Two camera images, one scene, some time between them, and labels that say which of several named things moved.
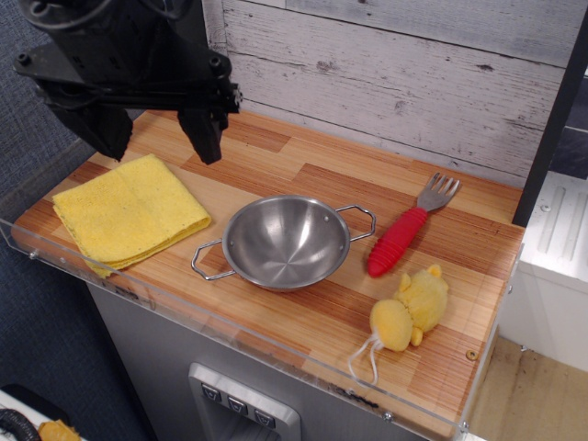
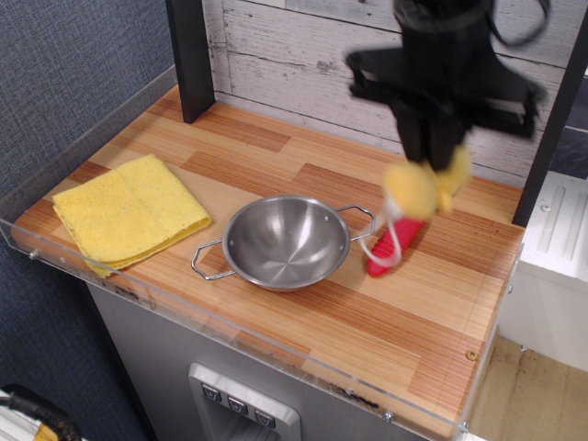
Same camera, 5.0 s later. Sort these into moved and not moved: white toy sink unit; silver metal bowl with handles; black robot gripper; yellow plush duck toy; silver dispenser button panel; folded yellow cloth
Moved: yellow plush duck toy; black robot gripper
Not moved: folded yellow cloth; silver dispenser button panel; white toy sink unit; silver metal bowl with handles
